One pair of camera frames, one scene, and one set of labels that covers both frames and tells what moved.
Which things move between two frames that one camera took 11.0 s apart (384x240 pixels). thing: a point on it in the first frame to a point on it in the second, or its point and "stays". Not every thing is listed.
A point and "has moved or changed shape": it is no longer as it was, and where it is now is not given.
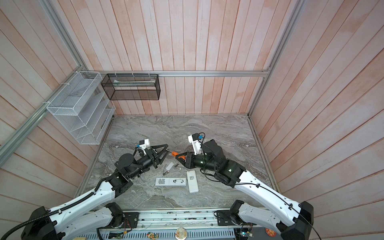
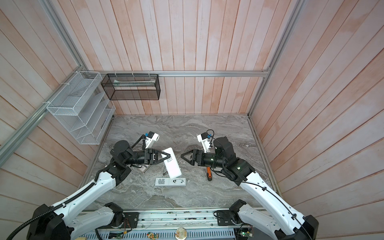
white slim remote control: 171,181 stays
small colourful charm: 152,236 stays
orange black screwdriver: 174,153 has moved or changed shape
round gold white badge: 181,233 stays
